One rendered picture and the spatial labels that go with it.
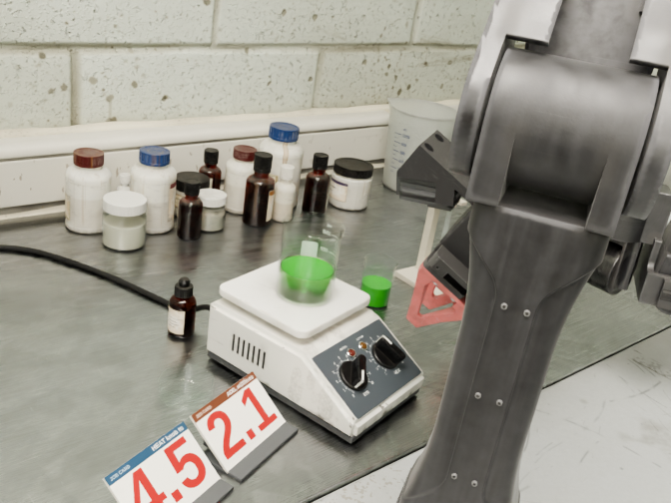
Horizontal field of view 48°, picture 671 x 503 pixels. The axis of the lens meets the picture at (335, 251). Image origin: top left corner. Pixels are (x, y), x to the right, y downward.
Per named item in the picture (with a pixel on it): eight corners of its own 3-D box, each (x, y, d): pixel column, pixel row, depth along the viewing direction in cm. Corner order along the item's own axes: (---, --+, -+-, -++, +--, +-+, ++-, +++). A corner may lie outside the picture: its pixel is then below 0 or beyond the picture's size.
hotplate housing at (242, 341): (422, 394, 81) (437, 330, 77) (350, 450, 71) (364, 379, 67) (269, 310, 92) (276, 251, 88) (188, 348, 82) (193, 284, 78)
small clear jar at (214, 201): (196, 233, 108) (198, 200, 106) (190, 220, 112) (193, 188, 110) (227, 233, 110) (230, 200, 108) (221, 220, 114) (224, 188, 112)
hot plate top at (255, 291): (373, 302, 81) (374, 295, 80) (303, 341, 72) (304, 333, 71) (289, 261, 87) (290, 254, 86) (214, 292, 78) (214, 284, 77)
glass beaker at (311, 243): (260, 290, 79) (269, 216, 75) (307, 277, 83) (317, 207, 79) (303, 321, 74) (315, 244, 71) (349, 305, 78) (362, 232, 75)
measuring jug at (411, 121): (474, 195, 142) (493, 118, 135) (449, 213, 131) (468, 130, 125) (387, 167, 149) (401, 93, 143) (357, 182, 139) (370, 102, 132)
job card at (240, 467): (298, 431, 72) (304, 396, 70) (241, 483, 65) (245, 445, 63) (247, 405, 74) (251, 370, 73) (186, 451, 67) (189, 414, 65)
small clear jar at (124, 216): (153, 240, 105) (155, 196, 102) (134, 255, 99) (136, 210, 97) (114, 231, 105) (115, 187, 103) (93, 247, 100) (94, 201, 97)
